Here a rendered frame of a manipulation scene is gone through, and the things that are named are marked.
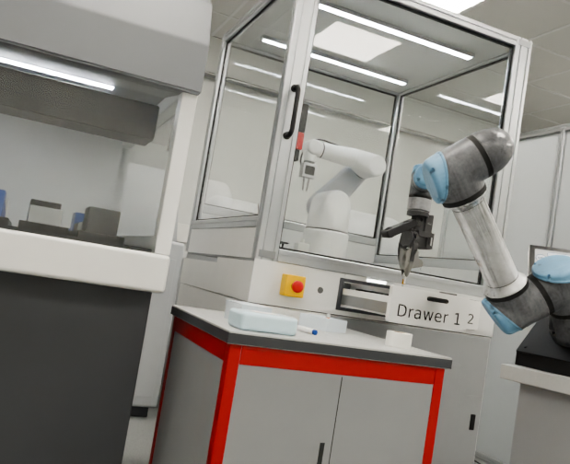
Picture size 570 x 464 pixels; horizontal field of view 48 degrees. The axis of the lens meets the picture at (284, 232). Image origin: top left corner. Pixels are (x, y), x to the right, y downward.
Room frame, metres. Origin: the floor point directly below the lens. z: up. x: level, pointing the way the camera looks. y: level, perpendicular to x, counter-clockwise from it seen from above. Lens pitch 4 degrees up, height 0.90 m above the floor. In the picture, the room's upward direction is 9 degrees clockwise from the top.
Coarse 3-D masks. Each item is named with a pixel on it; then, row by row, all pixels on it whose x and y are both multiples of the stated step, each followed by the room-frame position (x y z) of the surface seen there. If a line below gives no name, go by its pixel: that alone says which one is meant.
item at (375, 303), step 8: (344, 288) 2.22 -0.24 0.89; (344, 296) 2.21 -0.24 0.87; (352, 296) 2.16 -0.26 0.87; (360, 296) 2.11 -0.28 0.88; (368, 296) 2.06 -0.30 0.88; (376, 296) 2.02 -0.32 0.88; (384, 296) 1.98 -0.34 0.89; (344, 304) 2.20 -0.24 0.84; (352, 304) 2.15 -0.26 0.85; (360, 304) 2.10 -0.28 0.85; (368, 304) 2.05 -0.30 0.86; (376, 304) 2.01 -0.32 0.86; (384, 304) 1.97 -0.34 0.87; (376, 312) 2.01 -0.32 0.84; (384, 312) 1.96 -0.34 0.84
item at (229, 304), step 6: (228, 300) 1.77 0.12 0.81; (234, 300) 1.78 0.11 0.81; (228, 306) 1.76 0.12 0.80; (234, 306) 1.72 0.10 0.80; (240, 306) 1.68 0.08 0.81; (246, 306) 1.67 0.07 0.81; (252, 306) 1.68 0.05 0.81; (258, 306) 1.70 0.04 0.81; (228, 312) 1.76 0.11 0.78; (270, 312) 1.70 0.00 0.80
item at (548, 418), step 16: (512, 368) 1.75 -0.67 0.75; (528, 368) 1.74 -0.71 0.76; (528, 384) 1.71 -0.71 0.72; (544, 384) 1.68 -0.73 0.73; (560, 384) 1.65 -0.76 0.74; (528, 400) 1.75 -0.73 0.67; (544, 400) 1.72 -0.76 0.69; (560, 400) 1.69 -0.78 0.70; (528, 416) 1.74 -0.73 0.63; (544, 416) 1.71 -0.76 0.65; (560, 416) 1.68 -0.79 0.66; (528, 432) 1.74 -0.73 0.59; (544, 432) 1.71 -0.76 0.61; (560, 432) 1.68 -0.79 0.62; (512, 448) 1.77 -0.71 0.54; (528, 448) 1.74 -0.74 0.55; (544, 448) 1.70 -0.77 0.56; (560, 448) 1.67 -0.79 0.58
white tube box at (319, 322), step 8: (304, 320) 1.97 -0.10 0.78; (312, 320) 1.94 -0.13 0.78; (320, 320) 1.92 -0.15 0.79; (328, 320) 1.90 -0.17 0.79; (336, 320) 1.92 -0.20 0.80; (344, 320) 1.94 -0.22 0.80; (312, 328) 1.94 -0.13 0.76; (320, 328) 1.91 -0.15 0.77; (328, 328) 1.90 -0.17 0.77; (336, 328) 1.92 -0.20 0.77; (344, 328) 1.94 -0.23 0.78
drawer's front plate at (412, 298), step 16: (400, 288) 1.92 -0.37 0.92; (416, 304) 1.94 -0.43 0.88; (432, 304) 1.96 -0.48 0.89; (448, 304) 1.99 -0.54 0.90; (464, 304) 2.01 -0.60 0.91; (400, 320) 1.92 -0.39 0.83; (416, 320) 1.95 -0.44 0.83; (432, 320) 1.97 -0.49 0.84; (448, 320) 1.99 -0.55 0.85; (464, 320) 2.01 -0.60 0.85
